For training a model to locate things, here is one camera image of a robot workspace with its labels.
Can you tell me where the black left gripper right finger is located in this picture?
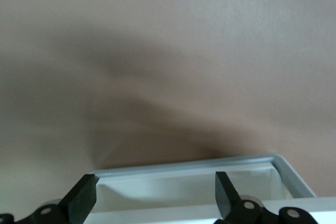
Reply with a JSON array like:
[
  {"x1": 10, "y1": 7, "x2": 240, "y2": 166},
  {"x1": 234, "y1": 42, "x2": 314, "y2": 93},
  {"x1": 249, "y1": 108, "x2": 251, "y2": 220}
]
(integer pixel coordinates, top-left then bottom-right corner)
[{"x1": 215, "y1": 171, "x2": 317, "y2": 224}]

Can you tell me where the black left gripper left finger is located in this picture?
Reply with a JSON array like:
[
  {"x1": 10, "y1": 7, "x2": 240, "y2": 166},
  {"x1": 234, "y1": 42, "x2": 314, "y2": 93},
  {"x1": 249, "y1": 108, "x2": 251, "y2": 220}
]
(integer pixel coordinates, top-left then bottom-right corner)
[{"x1": 0, "y1": 173, "x2": 98, "y2": 224}]

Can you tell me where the white drawer with dividers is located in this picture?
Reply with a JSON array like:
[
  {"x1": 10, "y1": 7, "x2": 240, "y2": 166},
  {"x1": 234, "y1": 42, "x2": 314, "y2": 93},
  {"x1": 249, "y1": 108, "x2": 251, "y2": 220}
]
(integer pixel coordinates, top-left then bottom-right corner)
[{"x1": 91, "y1": 152, "x2": 319, "y2": 213}]

